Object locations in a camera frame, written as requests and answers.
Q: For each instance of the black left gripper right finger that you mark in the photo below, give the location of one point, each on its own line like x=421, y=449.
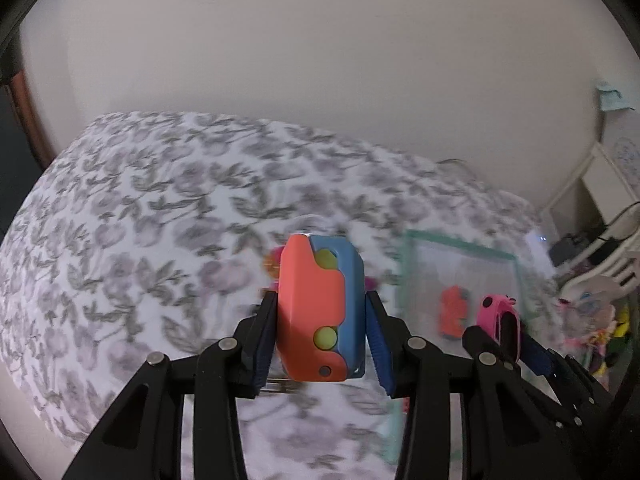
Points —
x=411, y=368

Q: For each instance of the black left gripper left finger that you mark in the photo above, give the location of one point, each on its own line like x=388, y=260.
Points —
x=139, y=435

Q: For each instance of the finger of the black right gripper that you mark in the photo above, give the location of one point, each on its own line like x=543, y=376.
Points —
x=574, y=387
x=510, y=428

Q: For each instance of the orange blue toy block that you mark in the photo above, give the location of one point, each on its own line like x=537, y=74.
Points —
x=453, y=312
x=321, y=311

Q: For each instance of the pink smart watch band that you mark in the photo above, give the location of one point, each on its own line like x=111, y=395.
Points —
x=499, y=319

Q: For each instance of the clear plastic bag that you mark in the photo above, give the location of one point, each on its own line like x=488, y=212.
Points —
x=588, y=316

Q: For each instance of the teal shallow cardboard tray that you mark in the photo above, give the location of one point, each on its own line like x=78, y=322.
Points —
x=430, y=263

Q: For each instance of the white wooden chair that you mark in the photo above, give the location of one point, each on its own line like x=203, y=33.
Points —
x=621, y=267

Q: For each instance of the dark grey power bank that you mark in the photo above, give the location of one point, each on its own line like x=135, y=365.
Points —
x=563, y=250

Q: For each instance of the white box device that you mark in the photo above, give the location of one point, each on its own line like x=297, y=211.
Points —
x=537, y=244

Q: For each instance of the white shelf unit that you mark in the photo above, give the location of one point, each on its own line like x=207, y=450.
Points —
x=603, y=187

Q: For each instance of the pink brown puppy figurine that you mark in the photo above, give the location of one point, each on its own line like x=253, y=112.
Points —
x=271, y=264

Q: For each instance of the floral grey white bedspread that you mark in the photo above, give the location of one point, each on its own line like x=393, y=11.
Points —
x=148, y=233

